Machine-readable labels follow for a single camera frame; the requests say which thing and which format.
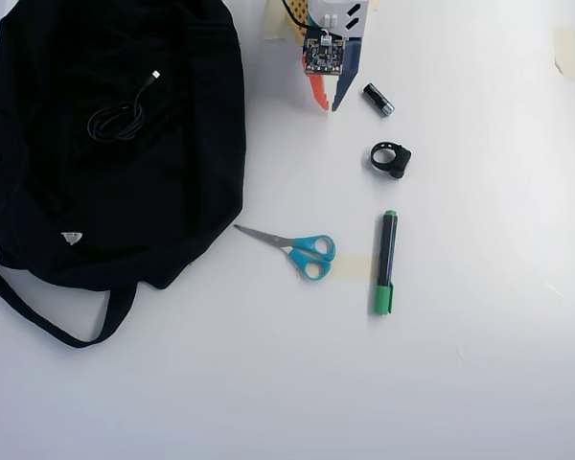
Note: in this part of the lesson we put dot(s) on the black fabric bag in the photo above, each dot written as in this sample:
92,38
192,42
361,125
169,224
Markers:
100,191

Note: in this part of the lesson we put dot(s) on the long masking tape piece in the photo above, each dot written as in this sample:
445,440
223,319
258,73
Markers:
566,50

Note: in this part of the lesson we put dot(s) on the black cylindrical battery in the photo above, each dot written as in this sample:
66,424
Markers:
377,99

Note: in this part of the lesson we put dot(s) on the yellow perforated block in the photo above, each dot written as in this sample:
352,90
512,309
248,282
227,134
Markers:
294,26

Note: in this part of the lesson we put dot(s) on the masking tape piece beside base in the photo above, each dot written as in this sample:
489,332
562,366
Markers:
272,21

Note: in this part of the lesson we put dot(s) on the camera circuit board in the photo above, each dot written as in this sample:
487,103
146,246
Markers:
323,53

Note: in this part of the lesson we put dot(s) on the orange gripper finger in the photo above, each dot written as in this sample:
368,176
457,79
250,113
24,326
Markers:
320,91

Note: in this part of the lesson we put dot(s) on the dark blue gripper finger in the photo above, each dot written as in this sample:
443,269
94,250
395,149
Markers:
342,88

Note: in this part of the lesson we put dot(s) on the small masking tape strip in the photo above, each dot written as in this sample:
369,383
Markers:
352,266

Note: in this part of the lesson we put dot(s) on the green black marker pen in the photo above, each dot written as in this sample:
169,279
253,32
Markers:
385,249

